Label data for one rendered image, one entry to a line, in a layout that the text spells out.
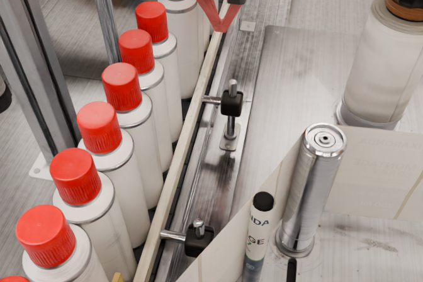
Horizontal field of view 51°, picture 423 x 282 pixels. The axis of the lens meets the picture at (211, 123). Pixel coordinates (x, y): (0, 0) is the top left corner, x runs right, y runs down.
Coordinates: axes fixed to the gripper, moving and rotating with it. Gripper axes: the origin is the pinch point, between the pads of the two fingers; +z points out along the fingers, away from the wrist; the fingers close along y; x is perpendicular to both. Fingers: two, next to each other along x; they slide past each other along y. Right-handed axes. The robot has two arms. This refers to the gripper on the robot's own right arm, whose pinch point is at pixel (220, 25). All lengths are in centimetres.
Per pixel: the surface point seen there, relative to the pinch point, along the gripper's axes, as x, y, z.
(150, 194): 4.6, -20.0, 10.0
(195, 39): 3.5, 0.5, 3.2
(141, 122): 4.3, -19.6, -2.3
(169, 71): 4.4, -9.1, 0.4
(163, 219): 2.3, -22.8, 10.2
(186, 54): 4.5, -0.8, 4.8
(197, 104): 2.3, -4.6, 10.2
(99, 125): 5.9, -24.3, -6.9
